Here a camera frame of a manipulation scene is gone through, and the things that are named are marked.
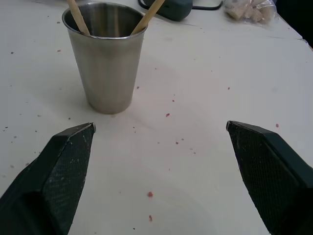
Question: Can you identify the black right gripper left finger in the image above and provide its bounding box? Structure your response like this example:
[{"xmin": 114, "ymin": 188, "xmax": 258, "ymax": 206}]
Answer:
[{"xmin": 0, "ymin": 122, "xmax": 96, "ymax": 235}]

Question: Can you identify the stainless steel cup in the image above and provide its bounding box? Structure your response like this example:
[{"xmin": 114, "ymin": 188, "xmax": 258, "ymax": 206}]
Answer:
[{"xmin": 62, "ymin": 2, "xmax": 149, "ymax": 115}]

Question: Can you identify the clear plastic bag of pieces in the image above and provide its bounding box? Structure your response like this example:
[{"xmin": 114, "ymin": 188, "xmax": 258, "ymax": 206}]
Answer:
[{"xmin": 223, "ymin": 0, "xmax": 279, "ymax": 24}]

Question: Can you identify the wooden stick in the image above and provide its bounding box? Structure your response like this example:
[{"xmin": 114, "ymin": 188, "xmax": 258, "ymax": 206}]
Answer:
[
  {"xmin": 130, "ymin": 0, "xmax": 166, "ymax": 36},
  {"xmin": 66, "ymin": 0, "xmax": 91, "ymax": 36}
]

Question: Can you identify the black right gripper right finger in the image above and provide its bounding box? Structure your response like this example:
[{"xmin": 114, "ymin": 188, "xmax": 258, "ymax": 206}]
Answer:
[{"xmin": 226, "ymin": 120, "xmax": 313, "ymax": 235}]

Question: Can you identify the dark green device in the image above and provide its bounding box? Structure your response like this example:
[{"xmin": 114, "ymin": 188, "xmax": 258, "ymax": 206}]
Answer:
[{"xmin": 142, "ymin": 0, "xmax": 194, "ymax": 22}]

